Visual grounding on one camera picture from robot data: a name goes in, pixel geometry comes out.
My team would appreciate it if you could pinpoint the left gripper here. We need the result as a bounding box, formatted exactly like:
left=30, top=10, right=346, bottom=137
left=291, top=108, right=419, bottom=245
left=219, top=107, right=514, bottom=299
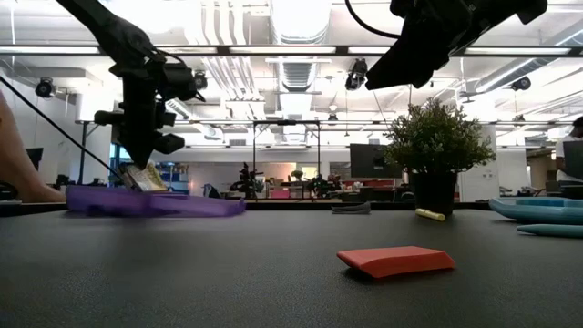
left=94, top=61, right=186, bottom=169

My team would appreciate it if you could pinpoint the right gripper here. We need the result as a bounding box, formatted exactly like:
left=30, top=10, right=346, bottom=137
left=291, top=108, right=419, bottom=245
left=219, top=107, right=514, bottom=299
left=366, top=0, right=484, bottom=90

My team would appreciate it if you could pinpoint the yellow green crayon box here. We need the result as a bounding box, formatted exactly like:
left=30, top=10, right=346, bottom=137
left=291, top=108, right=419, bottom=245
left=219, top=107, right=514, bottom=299
left=118, top=162, right=169, bottom=192

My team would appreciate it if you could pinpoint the yellow highlighter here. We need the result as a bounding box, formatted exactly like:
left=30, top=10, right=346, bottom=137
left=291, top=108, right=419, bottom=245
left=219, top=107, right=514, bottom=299
left=414, top=208, right=446, bottom=222

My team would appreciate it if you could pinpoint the orange-red eraser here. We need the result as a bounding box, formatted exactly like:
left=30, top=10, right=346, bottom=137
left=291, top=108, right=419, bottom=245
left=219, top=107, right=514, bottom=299
left=336, top=245, right=456, bottom=279

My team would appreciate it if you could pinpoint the teal pen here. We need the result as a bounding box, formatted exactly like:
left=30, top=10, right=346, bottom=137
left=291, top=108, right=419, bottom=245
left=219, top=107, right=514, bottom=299
left=517, top=223, right=583, bottom=239

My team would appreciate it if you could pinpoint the potted green plant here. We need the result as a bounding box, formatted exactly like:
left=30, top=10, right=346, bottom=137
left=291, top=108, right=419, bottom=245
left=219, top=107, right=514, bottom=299
left=384, top=97, right=497, bottom=218

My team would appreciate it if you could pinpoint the purple plastic pencil box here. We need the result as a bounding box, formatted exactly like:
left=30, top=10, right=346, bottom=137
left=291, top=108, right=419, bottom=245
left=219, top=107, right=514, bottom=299
left=66, top=184, right=247, bottom=219

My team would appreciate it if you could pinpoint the large black monitor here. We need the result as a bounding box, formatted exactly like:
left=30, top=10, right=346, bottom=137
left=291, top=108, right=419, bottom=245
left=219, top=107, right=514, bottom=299
left=349, top=143, right=404, bottom=179

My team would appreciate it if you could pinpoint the small dark monitor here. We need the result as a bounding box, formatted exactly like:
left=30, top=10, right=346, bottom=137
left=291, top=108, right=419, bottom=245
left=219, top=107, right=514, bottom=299
left=25, top=147, right=45, bottom=172

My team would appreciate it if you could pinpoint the black overhead crossbar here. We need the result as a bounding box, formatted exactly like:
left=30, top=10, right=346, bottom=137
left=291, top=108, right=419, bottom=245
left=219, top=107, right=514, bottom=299
left=0, top=44, right=583, bottom=57

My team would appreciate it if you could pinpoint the black table mat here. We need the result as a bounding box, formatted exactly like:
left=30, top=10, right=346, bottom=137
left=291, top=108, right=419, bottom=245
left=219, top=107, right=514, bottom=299
left=0, top=209, right=583, bottom=328

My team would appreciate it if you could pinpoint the person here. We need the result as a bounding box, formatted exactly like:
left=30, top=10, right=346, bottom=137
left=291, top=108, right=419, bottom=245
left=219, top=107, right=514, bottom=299
left=554, top=116, right=583, bottom=186

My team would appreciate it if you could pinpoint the dark laptop screen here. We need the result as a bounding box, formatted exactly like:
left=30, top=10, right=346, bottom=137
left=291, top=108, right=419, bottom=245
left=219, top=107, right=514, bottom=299
left=563, top=140, right=583, bottom=178

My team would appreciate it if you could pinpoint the light blue calculator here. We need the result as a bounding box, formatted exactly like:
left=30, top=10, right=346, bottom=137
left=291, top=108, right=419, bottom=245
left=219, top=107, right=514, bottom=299
left=489, top=196, right=583, bottom=225

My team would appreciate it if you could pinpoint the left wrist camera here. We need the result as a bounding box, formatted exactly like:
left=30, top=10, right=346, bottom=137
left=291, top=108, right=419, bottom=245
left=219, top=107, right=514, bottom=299
left=161, top=62, right=204, bottom=102

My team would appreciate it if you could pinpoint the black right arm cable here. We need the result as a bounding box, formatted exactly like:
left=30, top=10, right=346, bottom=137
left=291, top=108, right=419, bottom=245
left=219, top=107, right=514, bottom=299
left=343, top=0, right=402, bottom=40

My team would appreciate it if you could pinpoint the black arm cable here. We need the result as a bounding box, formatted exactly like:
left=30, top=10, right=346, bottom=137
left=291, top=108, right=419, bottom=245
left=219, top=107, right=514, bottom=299
left=0, top=75, right=125, bottom=182
left=343, top=0, right=402, bottom=40

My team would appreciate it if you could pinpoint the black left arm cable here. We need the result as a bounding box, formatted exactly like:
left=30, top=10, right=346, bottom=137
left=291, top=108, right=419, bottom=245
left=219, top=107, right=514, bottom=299
left=0, top=75, right=125, bottom=182

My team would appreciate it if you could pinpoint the silver ventilation duct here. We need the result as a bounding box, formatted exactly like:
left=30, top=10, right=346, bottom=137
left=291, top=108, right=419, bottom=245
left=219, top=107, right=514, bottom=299
left=268, top=0, right=332, bottom=92

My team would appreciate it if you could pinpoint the black stand frame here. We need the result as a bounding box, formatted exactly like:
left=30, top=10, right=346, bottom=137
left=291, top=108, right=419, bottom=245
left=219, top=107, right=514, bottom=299
left=251, top=118, right=322, bottom=202

